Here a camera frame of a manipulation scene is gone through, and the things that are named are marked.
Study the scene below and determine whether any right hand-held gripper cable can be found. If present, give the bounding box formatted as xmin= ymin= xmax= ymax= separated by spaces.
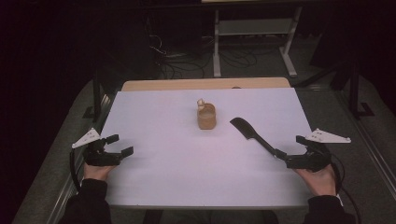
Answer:
xmin=329 ymin=151 xmax=362 ymax=224

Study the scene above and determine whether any person's left hand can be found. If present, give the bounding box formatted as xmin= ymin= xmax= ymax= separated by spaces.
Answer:
xmin=82 ymin=162 xmax=118 ymax=182

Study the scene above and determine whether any hand-held gripper cable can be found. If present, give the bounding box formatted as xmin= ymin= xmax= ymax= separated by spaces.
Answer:
xmin=329 ymin=151 xmax=362 ymax=224
xmin=68 ymin=147 xmax=86 ymax=192

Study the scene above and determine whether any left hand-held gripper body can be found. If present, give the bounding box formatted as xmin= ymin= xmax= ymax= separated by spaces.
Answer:
xmin=71 ymin=128 xmax=123 ymax=167

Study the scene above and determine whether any left hand-held gripper cable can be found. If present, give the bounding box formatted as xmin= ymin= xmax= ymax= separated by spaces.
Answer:
xmin=68 ymin=147 xmax=86 ymax=192

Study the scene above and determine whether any black comb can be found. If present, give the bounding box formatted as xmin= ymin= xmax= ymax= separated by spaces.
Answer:
xmin=229 ymin=117 xmax=280 ymax=157

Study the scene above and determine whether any person's right hand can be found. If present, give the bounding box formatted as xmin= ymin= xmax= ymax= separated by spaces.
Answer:
xmin=293 ymin=163 xmax=338 ymax=197

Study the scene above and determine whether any black metal stand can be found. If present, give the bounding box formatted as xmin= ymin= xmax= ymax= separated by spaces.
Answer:
xmin=81 ymin=70 xmax=105 ymax=123
xmin=347 ymin=58 xmax=376 ymax=121

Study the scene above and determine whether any tangle of floor cables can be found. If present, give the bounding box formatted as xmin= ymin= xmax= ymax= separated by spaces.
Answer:
xmin=148 ymin=33 xmax=260 ymax=79

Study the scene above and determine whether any wooden table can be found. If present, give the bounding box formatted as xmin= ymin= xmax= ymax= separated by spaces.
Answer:
xmin=120 ymin=77 xmax=291 ymax=92

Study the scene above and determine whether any brown wooden cup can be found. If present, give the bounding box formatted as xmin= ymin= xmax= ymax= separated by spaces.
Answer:
xmin=196 ymin=98 xmax=218 ymax=131

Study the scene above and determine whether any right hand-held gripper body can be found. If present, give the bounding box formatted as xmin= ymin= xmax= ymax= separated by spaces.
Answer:
xmin=285 ymin=128 xmax=352 ymax=174

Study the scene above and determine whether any grey metal desk frame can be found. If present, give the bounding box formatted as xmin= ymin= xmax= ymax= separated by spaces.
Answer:
xmin=212 ymin=6 xmax=304 ymax=78

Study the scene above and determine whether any white table mat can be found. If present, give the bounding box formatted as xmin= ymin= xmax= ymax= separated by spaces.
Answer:
xmin=101 ymin=87 xmax=314 ymax=208

